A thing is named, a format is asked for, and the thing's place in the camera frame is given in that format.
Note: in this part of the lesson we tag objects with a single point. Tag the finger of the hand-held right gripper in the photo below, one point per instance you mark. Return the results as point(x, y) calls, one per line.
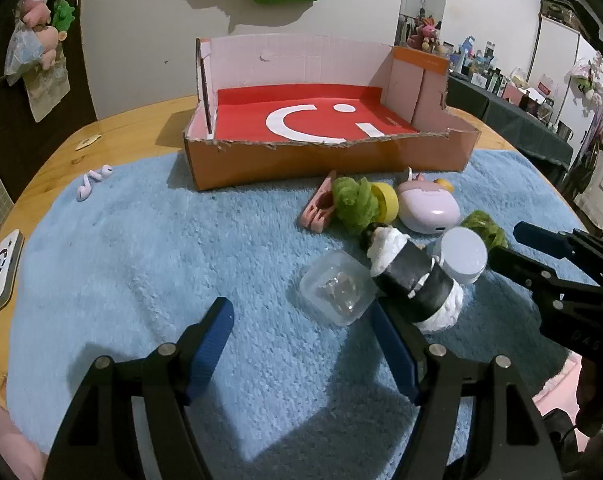
point(536, 237)
point(516, 262)

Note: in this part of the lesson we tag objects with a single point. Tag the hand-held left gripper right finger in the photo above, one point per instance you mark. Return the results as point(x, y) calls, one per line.
point(399, 360)

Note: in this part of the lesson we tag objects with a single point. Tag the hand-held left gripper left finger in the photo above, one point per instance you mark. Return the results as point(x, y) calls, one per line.
point(211, 340)

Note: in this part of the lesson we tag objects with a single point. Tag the green fuzzy scrunchie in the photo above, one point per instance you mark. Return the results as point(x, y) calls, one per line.
point(351, 200)
point(486, 227)

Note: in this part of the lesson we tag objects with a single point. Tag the white round jar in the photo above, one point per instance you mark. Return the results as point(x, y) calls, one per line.
point(464, 255)

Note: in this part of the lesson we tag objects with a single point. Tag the black cylinder container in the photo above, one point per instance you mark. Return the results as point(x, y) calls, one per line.
point(406, 270)

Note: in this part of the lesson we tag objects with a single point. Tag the clear plastic small box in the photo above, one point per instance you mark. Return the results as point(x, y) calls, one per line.
point(331, 285)

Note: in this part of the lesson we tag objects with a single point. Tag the pink figurine with yellow hat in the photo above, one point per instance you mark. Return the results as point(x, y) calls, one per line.
point(444, 186)

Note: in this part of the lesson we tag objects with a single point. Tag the pink earbud case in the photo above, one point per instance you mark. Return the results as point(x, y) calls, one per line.
point(426, 207)

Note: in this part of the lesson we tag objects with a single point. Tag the dark-haired figurine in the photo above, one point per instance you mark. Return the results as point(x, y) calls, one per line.
point(369, 236)

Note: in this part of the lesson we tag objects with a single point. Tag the yellow capsule half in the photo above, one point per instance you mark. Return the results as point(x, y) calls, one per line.
point(387, 202)

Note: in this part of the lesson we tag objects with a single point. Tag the pink plastic clip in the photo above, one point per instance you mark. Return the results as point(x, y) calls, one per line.
point(314, 210)

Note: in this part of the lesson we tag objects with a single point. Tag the orange cardboard box red bottom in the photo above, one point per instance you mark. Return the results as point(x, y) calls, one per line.
point(241, 165)

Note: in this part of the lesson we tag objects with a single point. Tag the pink fuzzy cloth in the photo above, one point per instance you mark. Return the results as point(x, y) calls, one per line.
point(556, 380)

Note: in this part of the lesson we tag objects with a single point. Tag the blue fluffy towel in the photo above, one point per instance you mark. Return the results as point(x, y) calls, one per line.
point(156, 260)

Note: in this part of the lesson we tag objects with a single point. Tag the table with dark cloth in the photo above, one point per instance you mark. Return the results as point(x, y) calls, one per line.
point(521, 130)

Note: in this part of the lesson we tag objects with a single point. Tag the pink artificial flowers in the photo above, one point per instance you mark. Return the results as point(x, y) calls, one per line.
point(591, 77)

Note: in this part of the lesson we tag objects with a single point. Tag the white refrigerator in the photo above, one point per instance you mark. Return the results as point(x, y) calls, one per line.
point(561, 65)

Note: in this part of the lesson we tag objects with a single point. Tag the row of bottles and boxes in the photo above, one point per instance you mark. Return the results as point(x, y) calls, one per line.
point(491, 67)

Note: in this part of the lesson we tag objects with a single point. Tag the white power bank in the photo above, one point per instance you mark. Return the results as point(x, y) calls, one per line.
point(1, 272)

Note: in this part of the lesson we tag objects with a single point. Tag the dark bag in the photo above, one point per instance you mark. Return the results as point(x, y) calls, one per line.
point(569, 12)

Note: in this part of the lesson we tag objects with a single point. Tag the small beige card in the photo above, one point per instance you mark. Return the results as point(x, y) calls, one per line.
point(88, 142)

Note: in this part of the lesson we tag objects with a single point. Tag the pink and red plush toy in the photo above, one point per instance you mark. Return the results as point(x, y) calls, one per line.
point(425, 32)

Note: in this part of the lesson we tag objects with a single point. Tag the pink plush pig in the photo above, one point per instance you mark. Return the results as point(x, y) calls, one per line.
point(49, 42)

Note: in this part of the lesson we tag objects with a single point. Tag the clear plastic bag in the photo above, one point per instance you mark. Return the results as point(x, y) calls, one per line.
point(19, 55)

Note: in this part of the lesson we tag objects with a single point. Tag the green plush toy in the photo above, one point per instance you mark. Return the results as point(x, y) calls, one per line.
point(64, 14)

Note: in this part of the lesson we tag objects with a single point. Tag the dark door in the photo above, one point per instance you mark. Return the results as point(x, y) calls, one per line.
point(1, 20)

